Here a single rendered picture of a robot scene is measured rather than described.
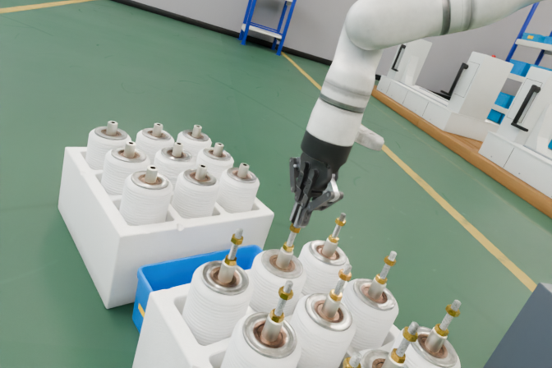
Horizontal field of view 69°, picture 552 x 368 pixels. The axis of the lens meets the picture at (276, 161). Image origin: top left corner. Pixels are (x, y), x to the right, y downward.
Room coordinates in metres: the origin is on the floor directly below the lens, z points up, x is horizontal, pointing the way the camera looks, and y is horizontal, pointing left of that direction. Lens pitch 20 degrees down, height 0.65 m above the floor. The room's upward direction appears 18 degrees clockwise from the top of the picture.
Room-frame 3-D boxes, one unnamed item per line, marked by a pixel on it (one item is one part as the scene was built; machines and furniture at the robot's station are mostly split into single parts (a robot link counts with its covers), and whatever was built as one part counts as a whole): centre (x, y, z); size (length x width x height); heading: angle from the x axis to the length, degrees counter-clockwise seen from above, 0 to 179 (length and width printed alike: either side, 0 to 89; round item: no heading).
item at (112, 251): (0.90, 0.24, 0.09); 0.39 x 0.39 x 0.18; 46
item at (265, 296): (0.59, -0.07, 0.16); 0.10 x 0.10 x 0.18
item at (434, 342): (0.51, -0.32, 0.26); 0.02 x 0.02 x 0.03
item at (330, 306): (0.51, -0.15, 0.26); 0.02 x 0.02 x 0.03
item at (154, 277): (0.70, 0.05, 0.06); 0.30 x 0.11 x 0.12; 135
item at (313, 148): (0.59, -0.07, 0.45); 0.08 x 0.08 x 0.09
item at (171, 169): (0.90, 0.24, 0.16); 0.10 x 0.10 x 0.18
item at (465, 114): (4.51, -1.40, 0.45); 1.61 x 0.57 x 0.74; 16
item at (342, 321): (0.51, -0.15, 0.25); 0.08 x 0.08 x 0.01
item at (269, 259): (0.59, -0.07, 0.25); 0.08 x 0.08 x 0.01
